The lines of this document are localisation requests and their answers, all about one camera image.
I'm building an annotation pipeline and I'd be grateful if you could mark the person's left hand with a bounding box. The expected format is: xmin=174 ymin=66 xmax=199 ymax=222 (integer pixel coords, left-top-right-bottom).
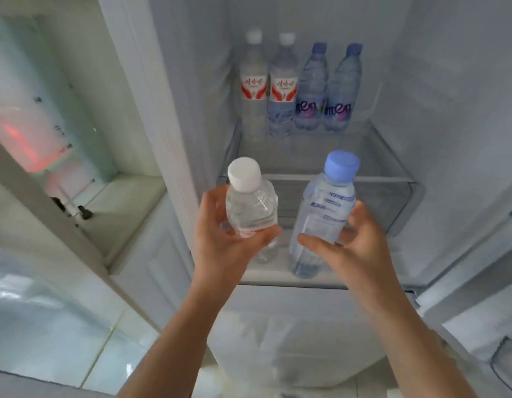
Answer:
xmin=194 ymin=184 xmax=283 ymax=293

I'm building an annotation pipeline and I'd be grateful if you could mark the person's right hand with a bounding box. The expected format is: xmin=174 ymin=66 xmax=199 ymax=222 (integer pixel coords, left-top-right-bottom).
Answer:
xmin=297 ymin=199 xmax=404 ymax=305

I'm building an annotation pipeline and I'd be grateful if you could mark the red label water bottle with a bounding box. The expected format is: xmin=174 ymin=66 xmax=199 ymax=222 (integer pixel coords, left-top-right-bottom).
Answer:
xmin=239 ymin=28 xmax=269 ymax=142
xmin=226 ymin=157 xmax=280 ymax=264
xmin=268 ymin=32 xmax=299 ymax=138

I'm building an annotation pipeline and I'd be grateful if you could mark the plain blue cap water bottle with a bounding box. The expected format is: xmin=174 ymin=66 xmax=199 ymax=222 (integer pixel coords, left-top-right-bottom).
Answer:
xmin=289 ymin=150 xmax=361 ymax=280

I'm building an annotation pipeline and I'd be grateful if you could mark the white refrigerator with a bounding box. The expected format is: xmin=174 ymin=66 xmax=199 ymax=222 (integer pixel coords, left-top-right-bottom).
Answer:
xmin=96 ymin=0 xmax=512 ymax=398

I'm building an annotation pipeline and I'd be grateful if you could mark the purple cap water bottle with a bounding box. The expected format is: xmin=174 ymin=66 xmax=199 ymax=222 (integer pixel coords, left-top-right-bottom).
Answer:
xmin=294 ymin=41 xmax=329 ymax=131
xmin=322 ymin=43 xmax=363 ymax=133

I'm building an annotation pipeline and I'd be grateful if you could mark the person's right forearm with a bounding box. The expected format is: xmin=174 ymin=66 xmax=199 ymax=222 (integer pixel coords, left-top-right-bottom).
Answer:
xmin=359 ymin=285 xmax=479 ymax=398

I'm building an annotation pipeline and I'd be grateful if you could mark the person's left forearm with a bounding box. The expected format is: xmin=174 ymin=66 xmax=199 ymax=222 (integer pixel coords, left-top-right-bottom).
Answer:
xmin=117 ymin=281 xmax=236 ymax=398

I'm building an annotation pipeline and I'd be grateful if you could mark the glass refrigerator shelf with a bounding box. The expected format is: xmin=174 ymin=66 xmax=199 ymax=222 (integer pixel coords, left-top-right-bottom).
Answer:
xmin=216 ymin=119 xmax=418 ymax=187

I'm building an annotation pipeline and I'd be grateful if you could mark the white sliding glass door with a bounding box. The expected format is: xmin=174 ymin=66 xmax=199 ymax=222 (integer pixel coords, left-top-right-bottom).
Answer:
xmin=0 ymin=0 xmax=165 ymax=398

